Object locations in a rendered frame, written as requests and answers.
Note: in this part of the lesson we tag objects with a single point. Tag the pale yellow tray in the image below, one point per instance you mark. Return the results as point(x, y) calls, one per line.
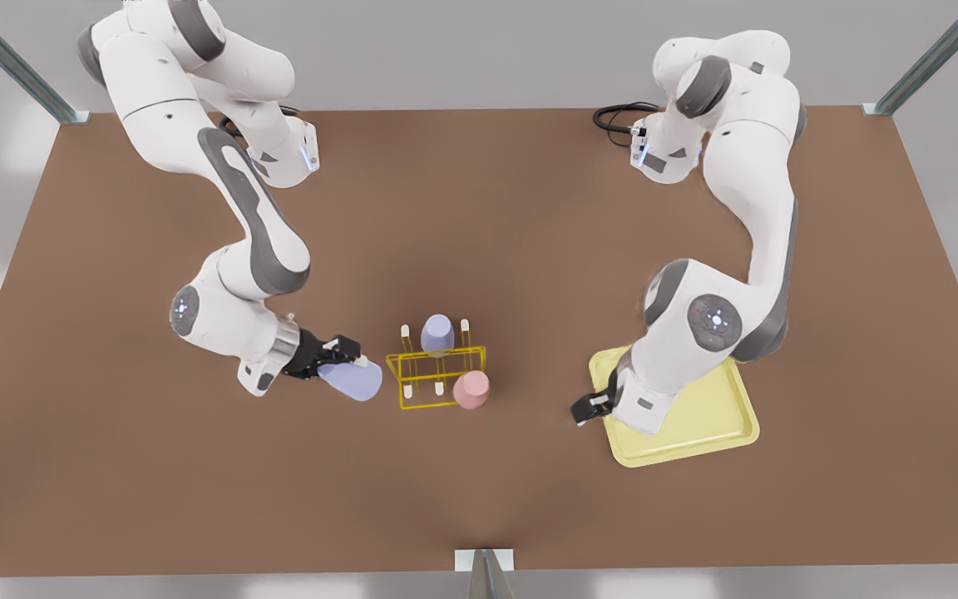
point(699, 416)

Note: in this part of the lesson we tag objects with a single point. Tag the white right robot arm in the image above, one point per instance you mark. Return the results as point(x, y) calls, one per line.
point(259, 225)

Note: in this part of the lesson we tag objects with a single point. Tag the silver frame post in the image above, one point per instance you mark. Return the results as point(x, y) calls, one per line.
point(486, 572)
point(13, 60)
point(932, 58)

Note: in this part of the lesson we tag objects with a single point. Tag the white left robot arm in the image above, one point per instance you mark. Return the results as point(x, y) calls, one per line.
point(745, 208)

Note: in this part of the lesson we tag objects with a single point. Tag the lavender cup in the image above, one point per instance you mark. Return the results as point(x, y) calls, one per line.
point(352, 378)
point(437, 334)

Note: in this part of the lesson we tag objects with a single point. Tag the pink cup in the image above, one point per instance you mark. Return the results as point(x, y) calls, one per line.
point(471, 389)

